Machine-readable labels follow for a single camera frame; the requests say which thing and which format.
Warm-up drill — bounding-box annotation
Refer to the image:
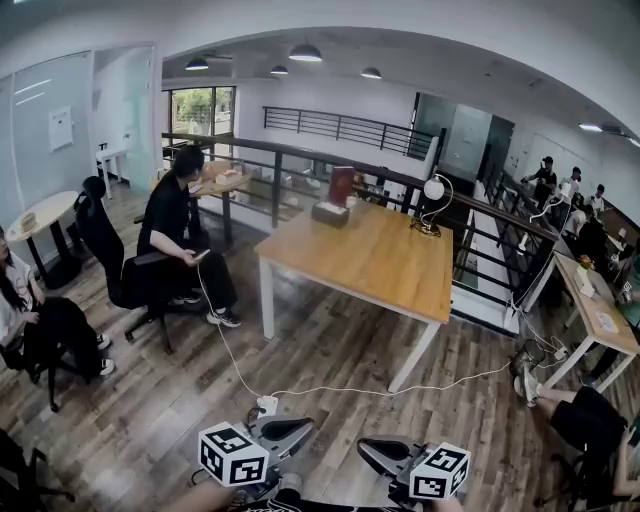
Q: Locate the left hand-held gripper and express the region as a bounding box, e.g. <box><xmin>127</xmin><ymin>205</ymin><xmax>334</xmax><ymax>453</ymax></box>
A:
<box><xmin>198</xmin><ymin>415</ymin><xmax>317</xmax><ymax>494</ymax></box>

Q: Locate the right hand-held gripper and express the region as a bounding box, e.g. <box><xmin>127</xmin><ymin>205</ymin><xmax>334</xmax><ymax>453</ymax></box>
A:
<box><xmin>356</xmin><ymin>435</ymin><xmax>473</xmax><ymax>506</ymax></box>

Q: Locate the black tissue holder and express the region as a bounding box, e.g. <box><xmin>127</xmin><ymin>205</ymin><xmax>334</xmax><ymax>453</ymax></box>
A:
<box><xmin>310</xmin><ymin>200</ymin><xmax>351</xmax><ymax>230</ymax></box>

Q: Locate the person's left forearm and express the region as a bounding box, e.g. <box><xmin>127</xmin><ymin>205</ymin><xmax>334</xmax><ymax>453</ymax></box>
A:
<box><xmin>162</xmin><ymin>481</ymin><xmax>242</xmax><ymax>512</ymax></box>

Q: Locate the black folding chair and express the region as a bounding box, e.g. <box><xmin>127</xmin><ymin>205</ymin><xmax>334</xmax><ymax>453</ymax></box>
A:
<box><xmin>0</xmin><ymin>427</ymin><xmax>77</xmax><ymax>512</ymax></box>

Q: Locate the narrow wooden table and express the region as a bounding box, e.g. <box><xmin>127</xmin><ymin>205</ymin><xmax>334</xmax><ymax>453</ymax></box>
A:
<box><xmin>538</xmin><ymin>249</ymin><xmax>640</xmax><ymax>394</ymax></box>

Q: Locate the wooden table with white legs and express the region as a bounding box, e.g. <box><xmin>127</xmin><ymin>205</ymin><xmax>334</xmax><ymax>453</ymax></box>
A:
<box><xmin>253</xmin><ymin>199</ymin><xmax>455</xmax><ymax>394</ymax></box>

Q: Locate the small flower vase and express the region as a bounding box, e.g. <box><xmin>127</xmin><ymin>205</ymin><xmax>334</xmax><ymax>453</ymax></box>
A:
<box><xmin>574</xmin><ymin>254</ymin><xmax>597</xmax><ymax>290</ymax></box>

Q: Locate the black office chair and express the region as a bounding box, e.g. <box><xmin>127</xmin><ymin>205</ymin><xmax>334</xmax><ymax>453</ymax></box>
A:
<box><xmin>73</xmin><ymin>175</ymin><xmax>174</xmax><ymax>355</ymax></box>

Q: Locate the small wooden side table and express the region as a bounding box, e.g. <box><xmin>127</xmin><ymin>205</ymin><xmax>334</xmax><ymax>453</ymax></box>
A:
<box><xmin>188</xmin><ymin>160</ymin><xmax>252</xmax><ymax>244</ymax></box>

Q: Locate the white globe desk lamp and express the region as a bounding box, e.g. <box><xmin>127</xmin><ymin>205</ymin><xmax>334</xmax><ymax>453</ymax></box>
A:
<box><xmin>410</xmin><ymin>173</ymin><xmax>455</xmax><ymax>238</ymax></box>

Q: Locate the red upright box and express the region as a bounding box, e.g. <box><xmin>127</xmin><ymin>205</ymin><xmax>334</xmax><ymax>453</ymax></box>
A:
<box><xmin>328</xmin><ymin>165</ymin><xmax>356</xmax><ymax>206</ymax></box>

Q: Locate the round white table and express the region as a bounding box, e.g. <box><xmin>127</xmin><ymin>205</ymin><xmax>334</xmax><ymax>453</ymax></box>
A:
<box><xmin>5</xmin><ymin>190</ymin><xmax>84</xmax><ymax>291</ymax></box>

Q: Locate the small white desk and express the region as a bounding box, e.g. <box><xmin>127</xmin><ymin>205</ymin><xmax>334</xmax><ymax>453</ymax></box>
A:
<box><xmin>95</xmin><ymin>146</ymin><xmax>133</xmax><ymax>187</ymax></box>

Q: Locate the black balcony railing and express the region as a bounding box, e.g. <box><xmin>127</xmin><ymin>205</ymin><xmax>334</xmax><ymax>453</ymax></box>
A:
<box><xmin>262</xmin><ymin>105</ymin><xmax>442</xmax><ymax>161</ymax></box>

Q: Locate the large window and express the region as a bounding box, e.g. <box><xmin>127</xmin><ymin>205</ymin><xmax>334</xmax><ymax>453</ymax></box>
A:
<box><xmin>169</xmin><ymin>86</ymin><xmax>237</xmax><ymax>140</ymax></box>

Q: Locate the long white power cable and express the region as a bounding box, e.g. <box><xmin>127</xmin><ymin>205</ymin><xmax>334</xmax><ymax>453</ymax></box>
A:
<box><xmin>272</xmin><ymin>360</ymin><xmax>512</xmax><ymax>399</ymax></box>

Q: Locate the white charging cable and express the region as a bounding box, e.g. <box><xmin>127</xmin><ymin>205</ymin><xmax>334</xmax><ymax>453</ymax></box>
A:
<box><xmin>196</xmin><ymin>262</ymin><xmax>262</xmax><ymax>400</ymax></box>

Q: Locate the white wall panel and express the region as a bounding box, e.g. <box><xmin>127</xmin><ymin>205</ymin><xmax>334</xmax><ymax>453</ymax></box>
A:
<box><xmin>47</xmin><ymin>105</ymin><xmax>76</xmax><ymax>153</ymax></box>

